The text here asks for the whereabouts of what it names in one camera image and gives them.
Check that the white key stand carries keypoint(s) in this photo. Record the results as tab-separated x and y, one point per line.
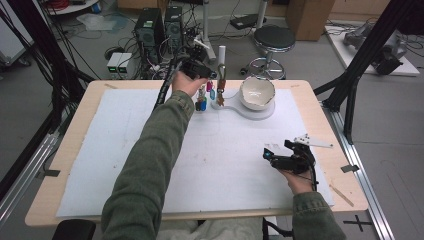
245	109

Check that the black metal frame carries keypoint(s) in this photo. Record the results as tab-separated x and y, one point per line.
363	56
36	66

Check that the clear plastic sheet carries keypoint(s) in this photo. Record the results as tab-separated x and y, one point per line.
96	21

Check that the flat black device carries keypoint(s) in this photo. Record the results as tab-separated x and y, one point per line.
245	21

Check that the grey robot device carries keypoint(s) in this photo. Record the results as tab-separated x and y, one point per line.
358	35

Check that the black chair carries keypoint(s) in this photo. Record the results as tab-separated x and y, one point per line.
74	230

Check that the white floor platform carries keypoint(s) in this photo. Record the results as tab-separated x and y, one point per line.
373	53

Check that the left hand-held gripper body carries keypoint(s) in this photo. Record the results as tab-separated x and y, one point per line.
194	69

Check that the black round stool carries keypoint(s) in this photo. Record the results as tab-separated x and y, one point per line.
274	38

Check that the black computer tower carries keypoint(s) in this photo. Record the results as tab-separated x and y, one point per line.
148	31
174	28

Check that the person's left hand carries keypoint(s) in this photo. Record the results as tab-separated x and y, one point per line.
186	85

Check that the brown key fob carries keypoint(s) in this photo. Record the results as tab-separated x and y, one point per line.
221	87

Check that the small blue container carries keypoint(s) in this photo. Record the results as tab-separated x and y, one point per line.
96	8

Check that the cardboard box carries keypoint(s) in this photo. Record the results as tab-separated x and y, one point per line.
308	18

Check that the white power supply box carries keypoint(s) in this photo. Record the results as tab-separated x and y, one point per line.
114	64
125	63

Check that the bunch of keys with coloured tags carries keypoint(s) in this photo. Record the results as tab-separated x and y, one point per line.
202	98

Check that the round white table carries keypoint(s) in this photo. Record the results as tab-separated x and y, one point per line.
71	7

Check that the white metal pole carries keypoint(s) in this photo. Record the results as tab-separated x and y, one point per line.
208	33
261	13

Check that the aluminium rail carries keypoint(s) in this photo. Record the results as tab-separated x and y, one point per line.
28	176
361	173

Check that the white bowl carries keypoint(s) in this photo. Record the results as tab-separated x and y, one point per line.
257	92

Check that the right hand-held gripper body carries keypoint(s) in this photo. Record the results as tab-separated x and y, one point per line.
295	161

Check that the white foam mat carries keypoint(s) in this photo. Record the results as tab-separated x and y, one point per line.
213	156

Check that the wooden stick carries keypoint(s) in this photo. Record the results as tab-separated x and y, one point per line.
342	195

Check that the person's right hand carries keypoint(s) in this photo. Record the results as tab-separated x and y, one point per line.
298	182

